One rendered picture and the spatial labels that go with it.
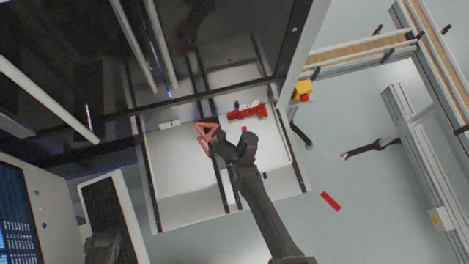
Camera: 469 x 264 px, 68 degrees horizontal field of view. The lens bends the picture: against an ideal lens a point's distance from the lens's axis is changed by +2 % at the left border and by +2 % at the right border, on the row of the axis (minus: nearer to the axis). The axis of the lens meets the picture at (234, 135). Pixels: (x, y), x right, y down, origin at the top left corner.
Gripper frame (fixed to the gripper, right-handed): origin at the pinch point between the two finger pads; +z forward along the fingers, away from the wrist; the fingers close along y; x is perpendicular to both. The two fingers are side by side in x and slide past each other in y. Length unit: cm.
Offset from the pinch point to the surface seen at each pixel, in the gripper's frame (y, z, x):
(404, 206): 128, -102, 82
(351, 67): 30, -28, 81
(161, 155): 37.9, 20.3, -4.7
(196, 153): 37.8, 8.3, 4.6
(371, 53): 26, -32, 90
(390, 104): 72, -56, 107
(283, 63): -7.1, -10.5, 35.5
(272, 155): 38.1, -20.2, 23.4
